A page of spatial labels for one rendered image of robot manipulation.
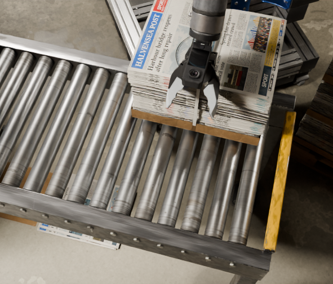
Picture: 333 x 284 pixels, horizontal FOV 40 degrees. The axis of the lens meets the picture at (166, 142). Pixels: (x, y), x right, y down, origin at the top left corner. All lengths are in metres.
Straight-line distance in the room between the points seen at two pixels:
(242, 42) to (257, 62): 0.08
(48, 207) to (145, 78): 0.43
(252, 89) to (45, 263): 1.28
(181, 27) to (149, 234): 0.56
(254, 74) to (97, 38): 1.57
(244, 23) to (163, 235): 0.61
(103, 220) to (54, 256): 0.87
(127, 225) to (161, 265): 0.81
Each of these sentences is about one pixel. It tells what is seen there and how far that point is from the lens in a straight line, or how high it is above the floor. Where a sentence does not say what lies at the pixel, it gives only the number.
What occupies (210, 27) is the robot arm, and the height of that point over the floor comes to 1.21.
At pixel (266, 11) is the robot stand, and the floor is 0.51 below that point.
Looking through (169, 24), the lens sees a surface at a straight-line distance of 1.26.
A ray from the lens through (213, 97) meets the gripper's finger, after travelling 1.09.
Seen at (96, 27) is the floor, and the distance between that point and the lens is 2.68.
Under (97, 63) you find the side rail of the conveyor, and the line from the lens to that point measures 1.49.
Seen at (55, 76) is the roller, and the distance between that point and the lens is 1.48.
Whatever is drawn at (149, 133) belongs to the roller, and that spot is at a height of 0.80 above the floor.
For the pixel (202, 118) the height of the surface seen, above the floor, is 0.88.
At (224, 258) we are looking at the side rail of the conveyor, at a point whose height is 0.80.
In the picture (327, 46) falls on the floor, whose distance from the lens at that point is 2.71.
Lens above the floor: 1.96
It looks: 62 degrees down
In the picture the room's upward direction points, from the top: straight up
